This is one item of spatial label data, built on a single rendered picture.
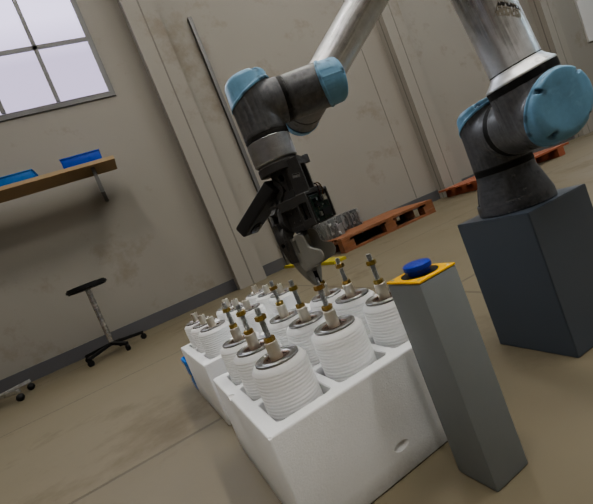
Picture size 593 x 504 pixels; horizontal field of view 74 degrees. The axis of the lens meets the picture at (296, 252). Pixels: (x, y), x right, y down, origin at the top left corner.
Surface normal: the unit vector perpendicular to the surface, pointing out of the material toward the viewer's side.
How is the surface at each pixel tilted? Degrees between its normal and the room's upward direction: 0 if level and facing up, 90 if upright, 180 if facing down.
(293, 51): 90
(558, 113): 98
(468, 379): 90
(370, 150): 90
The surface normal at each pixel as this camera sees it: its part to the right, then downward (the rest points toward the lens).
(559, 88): 0.16, 0.16
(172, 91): 0.36, -0.07
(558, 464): -0.37, -0.92
